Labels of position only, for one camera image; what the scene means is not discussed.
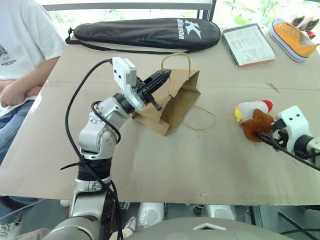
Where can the black metal window post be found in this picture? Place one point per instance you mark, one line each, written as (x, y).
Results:
(207, 11)

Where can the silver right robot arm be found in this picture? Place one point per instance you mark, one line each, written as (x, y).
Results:
(308, 147)

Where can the person in white T-shirt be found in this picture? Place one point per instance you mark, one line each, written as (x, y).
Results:
(22, 42)

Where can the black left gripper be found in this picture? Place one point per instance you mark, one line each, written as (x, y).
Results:
(146, 87)

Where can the white rounded housing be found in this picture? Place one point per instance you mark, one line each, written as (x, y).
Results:
(220, 212)
(150, 213)

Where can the orange canvas sneaker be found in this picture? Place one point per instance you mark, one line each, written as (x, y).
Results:
(292, 41)

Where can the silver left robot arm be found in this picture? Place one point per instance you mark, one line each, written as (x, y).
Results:
(93, 130)

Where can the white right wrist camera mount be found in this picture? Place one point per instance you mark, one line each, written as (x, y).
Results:
(295, 125)

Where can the person's white sneaker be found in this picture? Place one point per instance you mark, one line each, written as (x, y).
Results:
(10, 228)

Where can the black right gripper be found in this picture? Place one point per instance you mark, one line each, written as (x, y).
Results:
(282, 136)

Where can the brown cardboard table cover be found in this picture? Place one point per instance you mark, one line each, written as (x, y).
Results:
(175, 162)

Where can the person's left hand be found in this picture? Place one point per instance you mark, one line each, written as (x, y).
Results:
(13, 93)

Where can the printed notebook with black edge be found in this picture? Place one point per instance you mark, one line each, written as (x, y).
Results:
(247, 45)

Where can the black racket cover bag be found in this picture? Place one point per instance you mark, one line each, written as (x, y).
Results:
(140, 31)

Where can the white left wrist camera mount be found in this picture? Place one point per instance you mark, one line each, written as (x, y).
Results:
(123, 75)

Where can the person's left forearm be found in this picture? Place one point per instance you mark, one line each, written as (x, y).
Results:
(42, 75)

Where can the black metal floor frame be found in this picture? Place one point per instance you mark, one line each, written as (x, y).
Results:
(300, 225)

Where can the brown plush toy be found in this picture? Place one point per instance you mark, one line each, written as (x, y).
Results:
(257, 125)

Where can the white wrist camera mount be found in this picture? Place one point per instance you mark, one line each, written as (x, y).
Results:
(295, 125)
(123, 75)

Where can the white red plush toy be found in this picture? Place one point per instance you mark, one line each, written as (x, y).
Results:
(250, 107)

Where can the brown paper bag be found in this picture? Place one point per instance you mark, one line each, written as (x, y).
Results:
(180, 105)

